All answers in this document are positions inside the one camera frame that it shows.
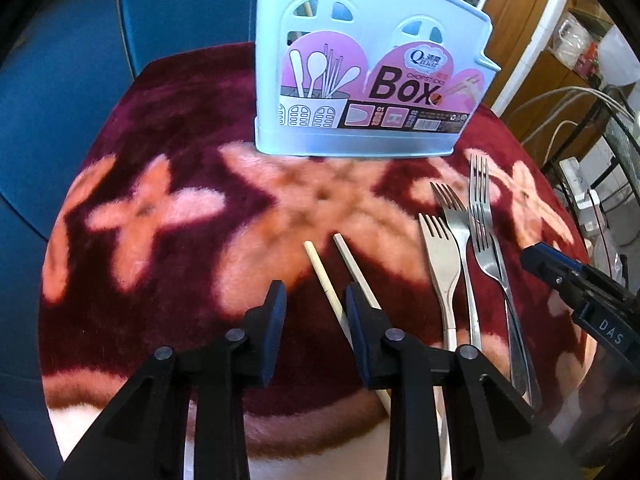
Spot blue kitchen base cabinets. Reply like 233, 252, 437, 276
0, 0, 261, 461

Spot light wooden chopstick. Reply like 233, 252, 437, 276
303, 241, 393, 413
333, 233, 382, 311

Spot wooden shelf unit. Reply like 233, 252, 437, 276
505, 0, 631, 146

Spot white plastic bag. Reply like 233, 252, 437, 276
595, 20, 640, 91

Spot white cable bundle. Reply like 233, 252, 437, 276
505, 85, 640, 161

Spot wooden door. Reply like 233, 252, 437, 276
387, 0, 563, 116

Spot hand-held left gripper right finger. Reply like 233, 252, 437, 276
345, 281, 586, 480

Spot clear plastic bag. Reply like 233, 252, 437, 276
550, 12, 601, 68

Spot beige plastic fork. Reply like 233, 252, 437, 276
418, 213, 462, 352

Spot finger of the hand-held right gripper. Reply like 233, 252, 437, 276
520, 246, 596, 293
535, 241, 586, 268

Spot white power strip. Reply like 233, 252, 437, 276
557, 156, 608, 233

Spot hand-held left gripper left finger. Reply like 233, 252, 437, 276
55, 279, 288, 480

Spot black metal rack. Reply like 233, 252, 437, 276
542, 87, 640, 301

